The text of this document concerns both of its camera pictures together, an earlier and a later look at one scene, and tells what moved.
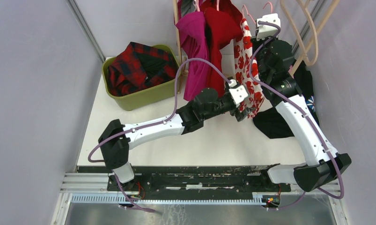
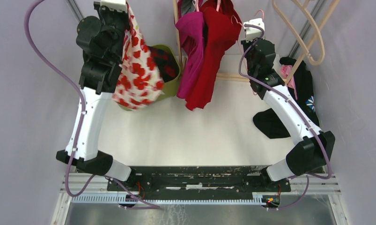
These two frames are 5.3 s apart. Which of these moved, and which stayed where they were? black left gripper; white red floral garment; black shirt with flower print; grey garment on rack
Moved: white red floral garment; black left gripper
Stayed: grey garment on rack; black shirt with flower print
